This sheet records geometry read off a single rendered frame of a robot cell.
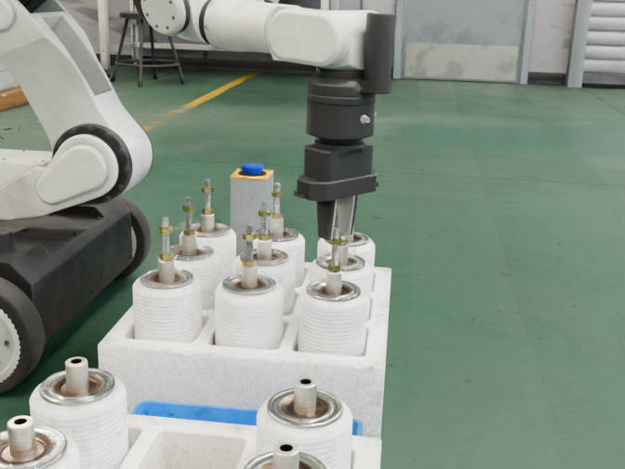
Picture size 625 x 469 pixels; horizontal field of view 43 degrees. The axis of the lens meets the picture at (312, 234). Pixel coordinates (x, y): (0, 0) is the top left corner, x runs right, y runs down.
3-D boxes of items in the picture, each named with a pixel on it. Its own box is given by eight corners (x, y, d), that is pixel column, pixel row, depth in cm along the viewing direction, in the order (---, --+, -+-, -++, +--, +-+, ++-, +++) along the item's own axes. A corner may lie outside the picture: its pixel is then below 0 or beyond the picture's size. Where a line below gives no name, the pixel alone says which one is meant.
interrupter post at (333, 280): (330, 298, 107) (331, 274, 106) (321, 291, 109) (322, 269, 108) (345, 294, 108) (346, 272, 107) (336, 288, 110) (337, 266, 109)
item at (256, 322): (293, 407, 114) (296, 290, 108) (234, 424, 109) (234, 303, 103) (260, 379, 122) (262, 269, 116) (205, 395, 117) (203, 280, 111)
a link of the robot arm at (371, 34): (292, 102, 100) (294, 8, 96) (339, 94, 108) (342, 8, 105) (367, 113, 93) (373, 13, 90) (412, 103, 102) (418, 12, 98)
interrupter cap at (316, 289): (324, 307, 104) (324, 302, 103) (296, 288, 110) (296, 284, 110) (371, 298, 107) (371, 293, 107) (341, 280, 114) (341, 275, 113)
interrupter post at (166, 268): (174, 277, 113) (173, 256, 112) (177, 283, 110) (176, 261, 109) (157, 279, 112) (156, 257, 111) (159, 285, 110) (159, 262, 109)
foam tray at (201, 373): (103, 459, 112) (96, 344, 107) (179, 342, 149) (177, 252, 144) (377, 486, 108) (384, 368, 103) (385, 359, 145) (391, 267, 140)
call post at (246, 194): (230, 333, 154) (229, 178, 144) (237, 318, 160) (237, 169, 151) (265, 335, 153) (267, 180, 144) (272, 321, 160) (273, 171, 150)
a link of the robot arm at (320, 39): (337, 70, 93) (250, 57, 100) (377, 65, 100) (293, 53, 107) (341, 13, 91) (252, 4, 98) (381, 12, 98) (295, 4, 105)
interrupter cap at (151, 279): (189, 270, 116) (189, 265, 115) (198, 288, 109) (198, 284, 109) (136, 274, 113) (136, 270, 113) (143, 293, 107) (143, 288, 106)
